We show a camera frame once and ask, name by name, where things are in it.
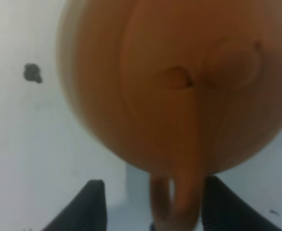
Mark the brown clay teapot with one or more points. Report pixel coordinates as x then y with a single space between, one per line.
182 89

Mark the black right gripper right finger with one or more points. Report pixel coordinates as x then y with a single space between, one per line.
223 210

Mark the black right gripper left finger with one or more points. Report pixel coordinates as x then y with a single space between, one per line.
86 212

